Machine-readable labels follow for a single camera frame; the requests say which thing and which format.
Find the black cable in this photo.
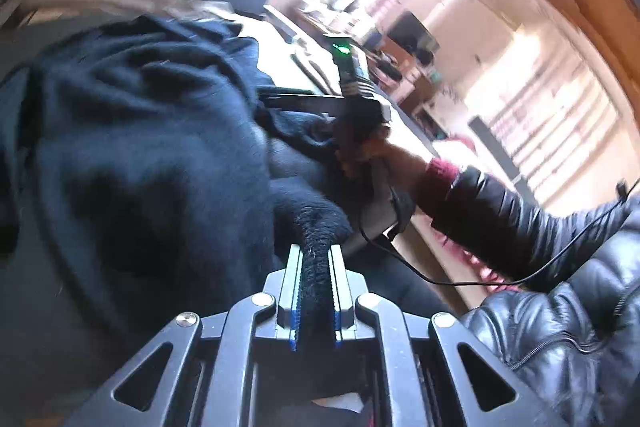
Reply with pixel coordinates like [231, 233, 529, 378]
[360, 179, 640, 288]

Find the person's right hand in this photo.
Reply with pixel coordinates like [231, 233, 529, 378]
[336, 127, 436, 212]

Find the black monitor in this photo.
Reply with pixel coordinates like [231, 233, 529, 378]
[387, 12, 441, 55]

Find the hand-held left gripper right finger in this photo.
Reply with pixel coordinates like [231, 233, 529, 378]
[327, 244, 568, 427]

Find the black knit sweater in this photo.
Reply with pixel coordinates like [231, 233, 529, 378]
[0, 14, 416, 400]

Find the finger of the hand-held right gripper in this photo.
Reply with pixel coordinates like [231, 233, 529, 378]
[257, 88, 346, 116]

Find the wooden desk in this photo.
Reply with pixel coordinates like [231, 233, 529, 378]
[300, 0, 381, 38]

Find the beige patterned curtain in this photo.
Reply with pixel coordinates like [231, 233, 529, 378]
[465, 27, 631, 218]

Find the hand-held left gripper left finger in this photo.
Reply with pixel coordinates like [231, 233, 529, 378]
[65, 244, 303, 427]

